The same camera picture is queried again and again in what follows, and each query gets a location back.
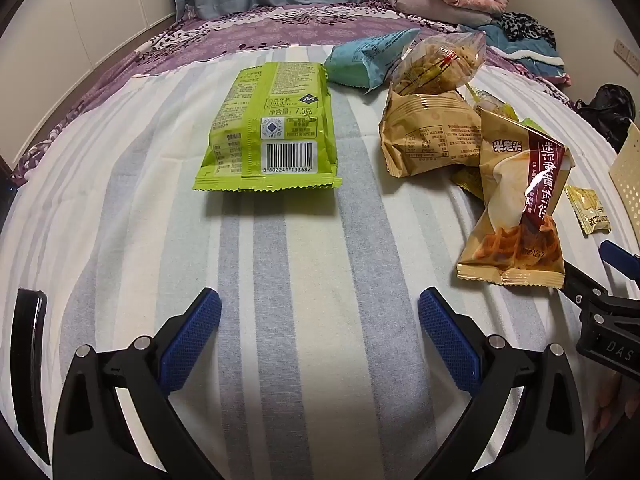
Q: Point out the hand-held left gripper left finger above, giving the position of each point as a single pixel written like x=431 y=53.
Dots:
x=192 y=340

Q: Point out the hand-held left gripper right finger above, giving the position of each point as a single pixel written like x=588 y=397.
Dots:
x=447 y=340

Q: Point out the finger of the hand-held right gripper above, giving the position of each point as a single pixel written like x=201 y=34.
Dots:
x=582 y=282
x=622 y=260

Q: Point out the cream perforated plastic basket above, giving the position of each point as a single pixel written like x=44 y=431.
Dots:
x=629 y=170

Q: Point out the beige waffle snack packet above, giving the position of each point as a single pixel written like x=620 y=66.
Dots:
x=505 y=185

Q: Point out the yellow-green snack packet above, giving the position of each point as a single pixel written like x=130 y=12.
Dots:
x=500 y=110

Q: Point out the tan snack packet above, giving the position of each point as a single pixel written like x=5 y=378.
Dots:
x=425 y=130

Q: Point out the large green snack packet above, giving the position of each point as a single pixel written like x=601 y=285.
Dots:
x=270 y=110

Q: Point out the clear bag of crackers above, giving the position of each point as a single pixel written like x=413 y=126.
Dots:
x=440 y=65

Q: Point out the light blue snack packet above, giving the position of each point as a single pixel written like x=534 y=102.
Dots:
x=355 y=60

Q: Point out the person's right hand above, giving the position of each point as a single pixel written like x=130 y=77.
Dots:
x=607 y=410

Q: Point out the small golden snack packet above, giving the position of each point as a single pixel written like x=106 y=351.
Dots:
x=590 y=210

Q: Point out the striped blanket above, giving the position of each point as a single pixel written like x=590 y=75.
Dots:
x=300 y=240

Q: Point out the black bag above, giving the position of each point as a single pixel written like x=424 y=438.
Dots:
x=607 y=110

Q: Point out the blue fleece blanket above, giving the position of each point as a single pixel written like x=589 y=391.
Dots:
x=520 y=57

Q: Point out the leopard print cloth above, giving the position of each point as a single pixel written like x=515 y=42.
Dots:
x=527 y=30

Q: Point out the purple floral bed sheet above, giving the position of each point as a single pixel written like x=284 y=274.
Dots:
x=300 y=30

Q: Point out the white wardrobe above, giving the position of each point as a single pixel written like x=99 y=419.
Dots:
x=75 y=20

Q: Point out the white wall socket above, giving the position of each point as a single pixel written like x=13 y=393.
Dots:
x=634 y=61
x=621 y=48

